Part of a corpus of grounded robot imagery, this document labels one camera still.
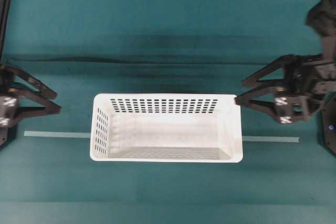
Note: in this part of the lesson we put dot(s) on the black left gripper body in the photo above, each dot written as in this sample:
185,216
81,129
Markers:
9,99

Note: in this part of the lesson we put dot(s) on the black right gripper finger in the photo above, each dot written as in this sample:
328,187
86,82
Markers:
254,79
266,96

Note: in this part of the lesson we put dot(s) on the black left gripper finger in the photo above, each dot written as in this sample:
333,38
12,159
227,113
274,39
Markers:
43,90
48,108

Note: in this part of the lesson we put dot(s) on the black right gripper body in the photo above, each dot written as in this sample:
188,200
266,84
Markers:
307,82

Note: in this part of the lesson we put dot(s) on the white perforated plastic basket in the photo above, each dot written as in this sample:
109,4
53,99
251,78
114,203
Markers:
166,127

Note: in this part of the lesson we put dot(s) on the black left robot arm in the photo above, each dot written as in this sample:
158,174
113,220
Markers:
23,96

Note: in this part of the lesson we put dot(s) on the light tape strip on table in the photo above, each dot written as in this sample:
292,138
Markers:
277,139

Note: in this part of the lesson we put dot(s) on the black aluminium frame rail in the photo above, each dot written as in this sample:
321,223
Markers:
5,5

